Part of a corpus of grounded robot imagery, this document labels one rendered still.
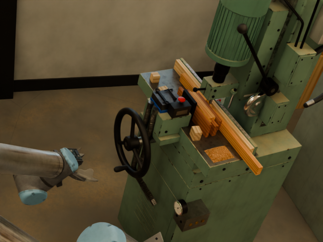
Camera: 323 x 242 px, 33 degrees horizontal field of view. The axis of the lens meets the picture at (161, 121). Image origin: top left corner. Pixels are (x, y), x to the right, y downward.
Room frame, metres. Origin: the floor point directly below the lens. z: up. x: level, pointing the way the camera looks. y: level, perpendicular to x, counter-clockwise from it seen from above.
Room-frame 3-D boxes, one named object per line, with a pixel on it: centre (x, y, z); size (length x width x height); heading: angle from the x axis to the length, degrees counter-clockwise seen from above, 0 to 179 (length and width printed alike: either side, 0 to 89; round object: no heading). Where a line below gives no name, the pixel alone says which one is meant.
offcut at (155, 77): (1.94, 0.08, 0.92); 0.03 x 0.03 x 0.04; 33
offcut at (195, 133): (1.65, -0.14, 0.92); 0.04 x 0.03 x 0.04; 28
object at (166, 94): (1.71, -0.02, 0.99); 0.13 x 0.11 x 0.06; 38
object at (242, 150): (1.76, -0.22, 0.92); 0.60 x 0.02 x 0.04; 38
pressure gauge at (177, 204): (1.49, -0.17, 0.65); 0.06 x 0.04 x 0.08; 38
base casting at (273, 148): (1.90, -0.27, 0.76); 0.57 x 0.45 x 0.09; 128
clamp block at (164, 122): (1.72, -0.01, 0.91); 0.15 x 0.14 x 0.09; 38
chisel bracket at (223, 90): (1.83, -0.19, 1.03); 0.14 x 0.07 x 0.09; 128
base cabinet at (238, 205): (1.90, -0.27, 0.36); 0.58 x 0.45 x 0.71; 128
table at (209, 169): (1.77, -0.08, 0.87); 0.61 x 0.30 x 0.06; 38
